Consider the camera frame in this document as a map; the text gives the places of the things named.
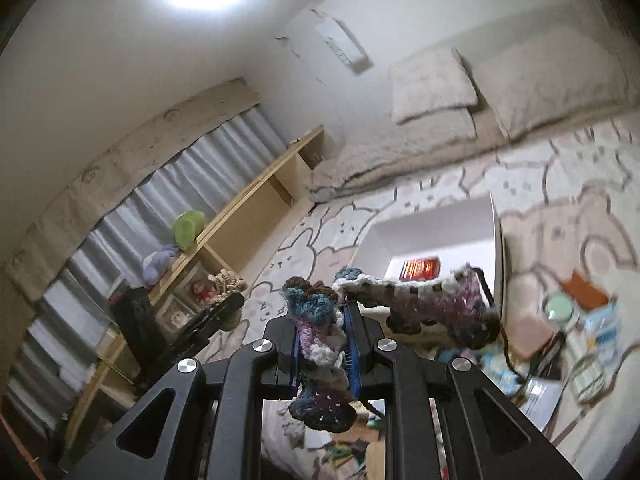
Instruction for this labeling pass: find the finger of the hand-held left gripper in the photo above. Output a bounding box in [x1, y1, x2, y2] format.
[170, 292, 246, 356]

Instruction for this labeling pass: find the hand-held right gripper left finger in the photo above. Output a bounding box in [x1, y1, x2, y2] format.
[65, 302, 303, 480]

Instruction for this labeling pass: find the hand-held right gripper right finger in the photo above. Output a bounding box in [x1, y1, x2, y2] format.
[345, 302, 583, 480]

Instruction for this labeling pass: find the beige rope knot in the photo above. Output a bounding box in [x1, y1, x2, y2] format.
[207, 269, 248, 306]

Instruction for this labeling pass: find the purple white crochet piece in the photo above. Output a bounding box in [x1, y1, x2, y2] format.
[332, 265, 501, 351]

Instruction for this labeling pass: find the red box with gold emblem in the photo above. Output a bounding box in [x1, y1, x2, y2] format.
[399, 256, 442, 282]

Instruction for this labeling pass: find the white shoe box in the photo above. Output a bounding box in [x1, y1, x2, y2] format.
[352, 191, 503, 311]

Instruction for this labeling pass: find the framed doll picture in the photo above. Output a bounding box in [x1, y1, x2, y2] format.
[157, 265, 213, 328]

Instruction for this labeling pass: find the purple plush toy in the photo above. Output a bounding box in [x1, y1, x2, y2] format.
[142, 245, 178, 286]

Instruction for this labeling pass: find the green plush toy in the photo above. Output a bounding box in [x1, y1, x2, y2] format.
[172, 210, 206, 251]

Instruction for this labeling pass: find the wooden bedside shelf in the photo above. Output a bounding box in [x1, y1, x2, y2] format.
[60, 125, 326, 461]

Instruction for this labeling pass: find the grey curtain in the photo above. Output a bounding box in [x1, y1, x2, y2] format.
[7, 105, 291, 401]

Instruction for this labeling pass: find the beige printed valance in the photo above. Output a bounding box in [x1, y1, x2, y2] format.
[2, 77, 261, 303]

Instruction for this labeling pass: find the folded beige duvet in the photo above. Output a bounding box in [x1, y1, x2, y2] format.
[305, 125, 640, 206]

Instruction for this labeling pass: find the white tape roll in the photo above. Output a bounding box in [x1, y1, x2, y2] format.
[542, 290, 581, 331]

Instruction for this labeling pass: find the long beige textured pillow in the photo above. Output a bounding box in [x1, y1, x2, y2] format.
[340, 110, 478, 161]

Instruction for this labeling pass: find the brown wallet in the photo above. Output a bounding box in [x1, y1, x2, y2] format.
[560, 270, 608, 308]

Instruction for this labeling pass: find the blue white packet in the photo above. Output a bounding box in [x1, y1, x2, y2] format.
[582, 300, 623, 356]

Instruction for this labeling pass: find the square beige pillow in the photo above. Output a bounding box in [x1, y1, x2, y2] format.
[390, 47, 481, 126]

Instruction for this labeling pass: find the white hanging paper bag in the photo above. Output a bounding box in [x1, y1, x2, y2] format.
[315, 16, 375, 76]

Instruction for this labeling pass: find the large beige textured pillow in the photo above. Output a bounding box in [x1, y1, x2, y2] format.
[470, 30, 631, 138]

